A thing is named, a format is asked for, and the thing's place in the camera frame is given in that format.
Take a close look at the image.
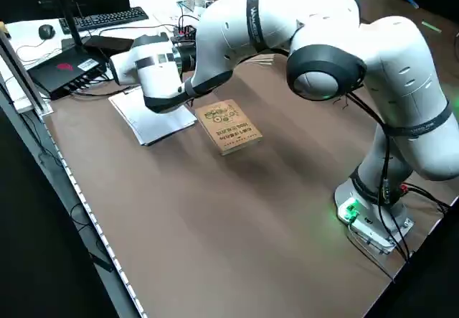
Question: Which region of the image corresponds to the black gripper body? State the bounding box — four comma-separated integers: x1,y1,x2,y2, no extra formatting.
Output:
178,43,198,73

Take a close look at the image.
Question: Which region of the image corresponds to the brown paperback book green print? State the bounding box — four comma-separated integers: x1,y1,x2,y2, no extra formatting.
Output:
194,98,263,156

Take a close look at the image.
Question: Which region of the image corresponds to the black hub with red plugs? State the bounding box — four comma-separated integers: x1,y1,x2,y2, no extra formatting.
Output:
171,25,198,45

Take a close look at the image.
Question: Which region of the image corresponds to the white clipboard with paper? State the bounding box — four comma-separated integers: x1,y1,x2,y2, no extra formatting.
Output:
108,87,199,147

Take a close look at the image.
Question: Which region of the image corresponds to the black power brick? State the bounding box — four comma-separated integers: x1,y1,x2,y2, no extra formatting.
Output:
84,35,136,57

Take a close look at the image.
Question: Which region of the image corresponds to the black computer keyboard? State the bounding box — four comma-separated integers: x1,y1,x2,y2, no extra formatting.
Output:
59,6,150,34

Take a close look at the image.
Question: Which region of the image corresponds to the black box with red logo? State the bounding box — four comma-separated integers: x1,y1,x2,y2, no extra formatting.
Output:
27,47,109,100

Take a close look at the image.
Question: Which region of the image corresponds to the black stand pole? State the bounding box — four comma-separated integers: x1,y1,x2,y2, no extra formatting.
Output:
48,0,86,55

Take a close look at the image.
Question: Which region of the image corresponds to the green marker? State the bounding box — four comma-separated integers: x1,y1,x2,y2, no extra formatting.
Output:
420,20,443,34

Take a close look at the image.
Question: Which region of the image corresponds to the black looping desk cable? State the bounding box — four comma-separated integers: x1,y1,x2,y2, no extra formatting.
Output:
70,85,141,99

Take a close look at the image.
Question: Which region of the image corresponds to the silver aluminium frame post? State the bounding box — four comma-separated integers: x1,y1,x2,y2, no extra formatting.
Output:
0,22,54,116

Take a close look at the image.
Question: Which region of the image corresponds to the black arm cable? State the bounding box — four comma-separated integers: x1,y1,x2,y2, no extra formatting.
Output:
333,90,412,261

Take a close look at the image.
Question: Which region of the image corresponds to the black base cable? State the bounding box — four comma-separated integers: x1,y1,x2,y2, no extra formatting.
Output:
400,183,450,215

